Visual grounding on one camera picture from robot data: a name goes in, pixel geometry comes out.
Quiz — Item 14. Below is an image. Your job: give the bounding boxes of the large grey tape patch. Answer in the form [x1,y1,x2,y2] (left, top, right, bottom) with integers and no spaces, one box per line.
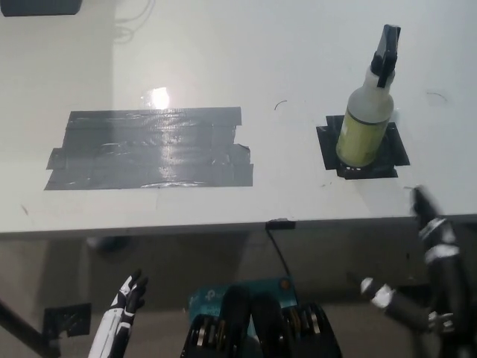
[43,107,255,191]

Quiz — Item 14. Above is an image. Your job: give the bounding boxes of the black robot legs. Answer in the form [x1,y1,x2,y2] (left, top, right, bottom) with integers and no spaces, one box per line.
[180,285,344,358]

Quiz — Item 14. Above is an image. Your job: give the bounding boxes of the black table leg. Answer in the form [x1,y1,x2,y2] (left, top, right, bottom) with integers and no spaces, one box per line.
[0,298,61,358]

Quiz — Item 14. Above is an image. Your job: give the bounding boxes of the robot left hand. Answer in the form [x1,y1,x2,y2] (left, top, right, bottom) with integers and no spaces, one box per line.
[88,268,149,358]

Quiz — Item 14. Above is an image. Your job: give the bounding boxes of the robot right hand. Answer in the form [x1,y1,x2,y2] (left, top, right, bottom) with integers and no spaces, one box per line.
[359,185,477,336]

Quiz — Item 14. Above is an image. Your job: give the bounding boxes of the black box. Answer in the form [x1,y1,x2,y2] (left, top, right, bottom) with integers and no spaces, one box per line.
[0,0,84,17]

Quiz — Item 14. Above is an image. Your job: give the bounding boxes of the spray bottle with black trigger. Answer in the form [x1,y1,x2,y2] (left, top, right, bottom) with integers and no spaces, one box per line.
[335,24,403,168]

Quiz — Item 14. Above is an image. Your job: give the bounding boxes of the small black tape square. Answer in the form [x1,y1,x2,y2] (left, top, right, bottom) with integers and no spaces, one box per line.
[315,115,411,181]

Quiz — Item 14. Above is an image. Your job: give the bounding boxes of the teal network device box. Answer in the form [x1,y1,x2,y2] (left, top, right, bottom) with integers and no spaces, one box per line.
[187,275,300,336]

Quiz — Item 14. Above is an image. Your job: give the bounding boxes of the thin black cable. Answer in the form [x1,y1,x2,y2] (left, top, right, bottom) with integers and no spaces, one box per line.
[266,227,294,280]

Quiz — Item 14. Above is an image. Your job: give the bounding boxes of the white cables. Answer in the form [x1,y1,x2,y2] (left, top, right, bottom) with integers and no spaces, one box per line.
[113,0,157,43]

